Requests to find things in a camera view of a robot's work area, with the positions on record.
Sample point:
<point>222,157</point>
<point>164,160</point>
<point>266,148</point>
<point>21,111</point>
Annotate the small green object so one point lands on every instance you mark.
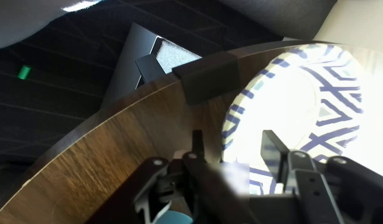
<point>24,71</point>

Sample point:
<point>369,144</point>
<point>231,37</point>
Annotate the white cabinet under table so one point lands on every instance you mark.
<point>175,56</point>

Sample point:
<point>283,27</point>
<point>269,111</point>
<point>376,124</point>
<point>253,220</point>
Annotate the round dark wood table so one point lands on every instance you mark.
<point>118,165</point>

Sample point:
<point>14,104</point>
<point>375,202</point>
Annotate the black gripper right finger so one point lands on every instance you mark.
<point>299,174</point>

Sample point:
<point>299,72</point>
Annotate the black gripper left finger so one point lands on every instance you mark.
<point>202,165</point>

